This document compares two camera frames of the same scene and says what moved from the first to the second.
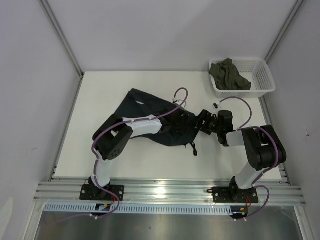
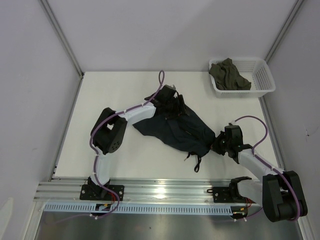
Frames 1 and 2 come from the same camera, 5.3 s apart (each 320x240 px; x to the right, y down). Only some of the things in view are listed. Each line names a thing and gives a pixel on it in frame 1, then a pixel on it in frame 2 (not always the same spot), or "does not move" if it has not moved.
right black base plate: (227, 194) does not move
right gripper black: (206, 117) → (214, 146)
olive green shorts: (226, 77) does not move
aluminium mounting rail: (274, 191) does not move
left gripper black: (180, 128) → (179, 110)
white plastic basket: (233, 78) does not move
